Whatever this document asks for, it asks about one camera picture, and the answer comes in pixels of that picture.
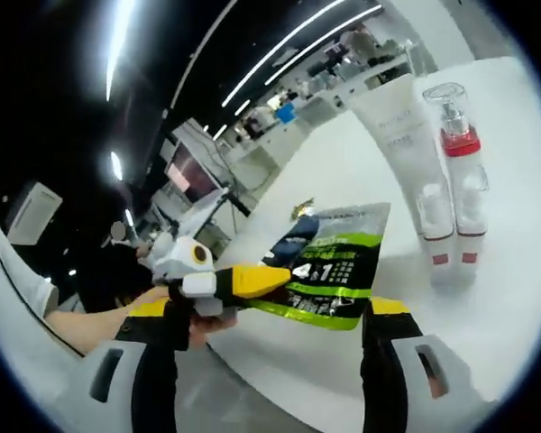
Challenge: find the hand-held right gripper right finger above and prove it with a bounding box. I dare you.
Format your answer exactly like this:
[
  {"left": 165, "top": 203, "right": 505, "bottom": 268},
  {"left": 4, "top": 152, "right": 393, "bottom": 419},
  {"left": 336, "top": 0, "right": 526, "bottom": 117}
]
[{"left": 360, "top": 295, "right": 472, "bottom": 433}]

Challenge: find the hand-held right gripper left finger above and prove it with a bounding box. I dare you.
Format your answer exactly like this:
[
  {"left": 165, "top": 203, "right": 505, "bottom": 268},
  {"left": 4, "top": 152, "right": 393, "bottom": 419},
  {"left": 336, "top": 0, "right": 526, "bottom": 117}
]
[{"left": 85, "top": 298, "right": 179, "bottom": 433}]

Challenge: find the green black skincare sachet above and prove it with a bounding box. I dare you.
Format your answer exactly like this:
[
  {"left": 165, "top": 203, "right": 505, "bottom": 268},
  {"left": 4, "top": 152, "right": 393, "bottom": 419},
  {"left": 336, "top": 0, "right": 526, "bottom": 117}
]
[{"left": 259, "top": 201, "right": 392, "bottom": 333}]

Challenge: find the gold foil skincare sachet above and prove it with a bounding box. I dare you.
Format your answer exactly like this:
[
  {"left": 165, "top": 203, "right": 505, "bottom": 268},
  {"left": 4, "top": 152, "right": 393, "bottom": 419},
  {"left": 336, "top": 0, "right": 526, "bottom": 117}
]
[{"left": 290, "top": 196, "right": 316, "bottom": 220}]

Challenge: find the large white skincare tube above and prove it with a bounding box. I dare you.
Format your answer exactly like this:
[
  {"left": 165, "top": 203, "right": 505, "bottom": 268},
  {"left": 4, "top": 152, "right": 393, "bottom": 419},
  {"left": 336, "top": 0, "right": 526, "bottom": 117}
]
[{"left": 345, "top": 74, "right": 454, "bottom": 240}]

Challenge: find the red collar pump skincare bottle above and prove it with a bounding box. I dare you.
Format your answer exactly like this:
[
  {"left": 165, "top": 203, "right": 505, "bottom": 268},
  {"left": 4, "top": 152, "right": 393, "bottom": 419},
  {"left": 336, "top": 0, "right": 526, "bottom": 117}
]
[{"left": 421, "top": 81, "right": 491, "bottom": 235}]

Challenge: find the person's left hand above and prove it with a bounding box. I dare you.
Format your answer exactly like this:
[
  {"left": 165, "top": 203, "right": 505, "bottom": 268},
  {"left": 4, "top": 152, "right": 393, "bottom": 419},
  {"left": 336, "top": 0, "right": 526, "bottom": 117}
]
[{"left": 137, "top": 283, "right": 243, "bottom": 352}]

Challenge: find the white computer monitor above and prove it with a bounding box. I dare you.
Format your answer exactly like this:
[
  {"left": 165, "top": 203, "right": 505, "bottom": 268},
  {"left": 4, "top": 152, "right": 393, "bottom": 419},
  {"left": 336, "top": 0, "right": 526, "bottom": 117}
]
[{"left": 164, "top": 139, "right": 222, "bottom": 207}]

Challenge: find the row of white office desks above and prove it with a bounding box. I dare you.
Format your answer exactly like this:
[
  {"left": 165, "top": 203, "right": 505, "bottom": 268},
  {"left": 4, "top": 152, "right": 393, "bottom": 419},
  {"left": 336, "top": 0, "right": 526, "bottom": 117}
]
[{"left": 215, "top": 44, "right": 416, "bottom": 190}]

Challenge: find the white ceiling unit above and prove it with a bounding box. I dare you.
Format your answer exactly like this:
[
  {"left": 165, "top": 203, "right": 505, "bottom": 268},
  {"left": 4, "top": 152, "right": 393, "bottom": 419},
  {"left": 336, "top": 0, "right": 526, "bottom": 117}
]
[{"left": 6, "top": 180, "right": 64, "bottom": 244}]

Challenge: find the person in white shirt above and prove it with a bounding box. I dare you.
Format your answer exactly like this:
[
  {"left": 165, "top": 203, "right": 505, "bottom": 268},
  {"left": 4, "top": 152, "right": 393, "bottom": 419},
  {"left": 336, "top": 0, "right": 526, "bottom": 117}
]
[{"left": 0, "top": 198, "right": 85, "bottom": 362}]

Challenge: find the wide ceiling light strip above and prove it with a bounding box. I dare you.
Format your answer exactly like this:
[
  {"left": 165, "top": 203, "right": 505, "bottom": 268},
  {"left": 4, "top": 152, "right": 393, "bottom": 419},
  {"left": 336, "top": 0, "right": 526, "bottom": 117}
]
[{"left": 103, "top": 0, "right": 139, "bottom": 103}]

